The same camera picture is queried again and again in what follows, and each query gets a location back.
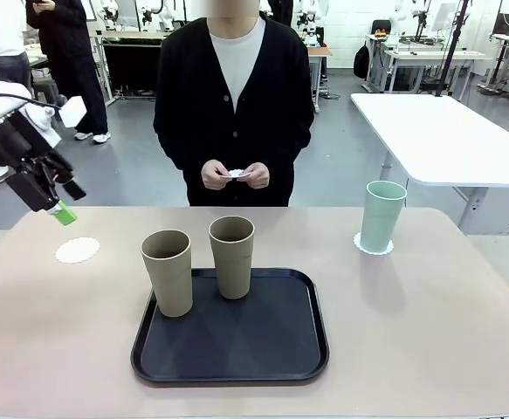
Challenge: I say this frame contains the small wood top desk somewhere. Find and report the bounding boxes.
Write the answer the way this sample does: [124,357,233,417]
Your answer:
[306,45,334,113]

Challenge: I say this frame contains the bystander black jacket white sneakers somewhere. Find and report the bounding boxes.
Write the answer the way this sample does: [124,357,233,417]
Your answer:
[25,0,112,145]

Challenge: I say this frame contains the white desktop robot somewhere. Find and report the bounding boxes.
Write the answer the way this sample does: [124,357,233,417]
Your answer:
[295,8,325,48]

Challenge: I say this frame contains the person's right hand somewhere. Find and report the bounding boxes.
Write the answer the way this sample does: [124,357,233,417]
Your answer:
[201,159,229,191]

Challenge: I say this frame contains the white scalloped paper coaster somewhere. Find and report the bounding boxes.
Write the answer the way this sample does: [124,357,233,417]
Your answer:
[54,236,101,264]
[218,168,251,181]
[352,231,396,256]

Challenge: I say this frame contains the tall tan cup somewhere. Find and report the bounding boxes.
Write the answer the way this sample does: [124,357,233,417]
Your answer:
[140,229,194,319]
[208,216,256,301]

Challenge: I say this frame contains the narrow white desk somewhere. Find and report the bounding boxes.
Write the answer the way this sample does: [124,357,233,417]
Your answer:
[364,33,406,93]

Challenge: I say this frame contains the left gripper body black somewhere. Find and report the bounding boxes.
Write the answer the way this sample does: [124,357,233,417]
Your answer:
[0,112,55,170]

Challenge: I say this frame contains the person's left hand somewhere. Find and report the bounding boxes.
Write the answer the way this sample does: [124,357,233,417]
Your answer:
[244,161,271,189]

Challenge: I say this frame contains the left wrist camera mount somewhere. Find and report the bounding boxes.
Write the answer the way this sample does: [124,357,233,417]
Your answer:
[26,94,89,149]

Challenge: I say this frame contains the black stand pole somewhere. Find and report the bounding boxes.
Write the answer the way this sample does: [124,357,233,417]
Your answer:
[430,0,473,98]

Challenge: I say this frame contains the desk with black panel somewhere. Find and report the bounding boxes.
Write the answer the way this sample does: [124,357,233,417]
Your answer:
[92,29,168,106]

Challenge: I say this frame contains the person in black cardigan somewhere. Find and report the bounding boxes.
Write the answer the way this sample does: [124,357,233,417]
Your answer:
[152,0,316,208]

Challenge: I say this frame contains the black plastic tray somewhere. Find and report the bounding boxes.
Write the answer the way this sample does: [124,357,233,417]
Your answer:
[130,267,330,385]

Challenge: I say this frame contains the grey plastic stool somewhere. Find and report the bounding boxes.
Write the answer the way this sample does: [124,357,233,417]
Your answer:
[31,78,61,104]

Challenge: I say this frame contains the black backpack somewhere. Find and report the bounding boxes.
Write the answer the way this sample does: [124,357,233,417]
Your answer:
[352,43,371,80]

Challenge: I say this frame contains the long white desk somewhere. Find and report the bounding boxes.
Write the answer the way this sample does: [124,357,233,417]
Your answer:
[383,49,494,95]

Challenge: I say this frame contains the person's right forearm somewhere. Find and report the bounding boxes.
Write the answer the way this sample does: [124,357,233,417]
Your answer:
[153,117,210,193]

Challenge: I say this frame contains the person's left forearm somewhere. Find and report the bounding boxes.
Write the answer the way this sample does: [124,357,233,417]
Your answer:
[262,117,316,193]

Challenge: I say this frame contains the tall mint green cup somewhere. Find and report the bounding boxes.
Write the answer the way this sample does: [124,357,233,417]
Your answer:
[359,180,408,254]

